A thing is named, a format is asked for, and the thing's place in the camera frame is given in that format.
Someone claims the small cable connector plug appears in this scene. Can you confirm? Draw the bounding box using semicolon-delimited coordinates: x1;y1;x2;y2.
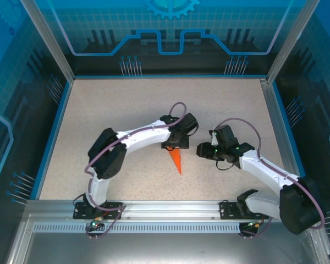
246;219;265;229
89;216;106;229

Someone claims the aluminium table edge rail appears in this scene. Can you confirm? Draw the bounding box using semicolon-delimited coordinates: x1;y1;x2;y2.
259;78;305;201

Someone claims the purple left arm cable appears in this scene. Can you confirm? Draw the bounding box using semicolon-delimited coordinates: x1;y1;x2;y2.
84;102;188;240

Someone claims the long aluminium mounting rail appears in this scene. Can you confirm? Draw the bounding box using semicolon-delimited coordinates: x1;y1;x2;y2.
25;200;317;221

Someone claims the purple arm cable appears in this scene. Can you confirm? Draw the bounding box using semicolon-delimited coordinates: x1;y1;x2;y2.
213;117;327;238
84;102;188;240

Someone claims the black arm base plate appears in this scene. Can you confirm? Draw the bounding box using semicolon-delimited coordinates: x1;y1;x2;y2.
73;201;124;220
219;200;270;220

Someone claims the slotted grey cable duct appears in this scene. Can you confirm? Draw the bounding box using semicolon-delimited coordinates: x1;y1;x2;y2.
32;222;267;235

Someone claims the orange paper sheet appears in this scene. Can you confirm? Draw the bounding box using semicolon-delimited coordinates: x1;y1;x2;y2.
169;147;184;175

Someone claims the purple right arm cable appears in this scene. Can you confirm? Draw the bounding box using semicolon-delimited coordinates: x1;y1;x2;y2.
213;117;327;238

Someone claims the brushed steel tray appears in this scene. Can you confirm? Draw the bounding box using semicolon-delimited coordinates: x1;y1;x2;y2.
4;213;330;264

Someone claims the aluminium frame post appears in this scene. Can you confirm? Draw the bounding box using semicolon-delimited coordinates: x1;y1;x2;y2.
266;0;322;85
18;0;76;83

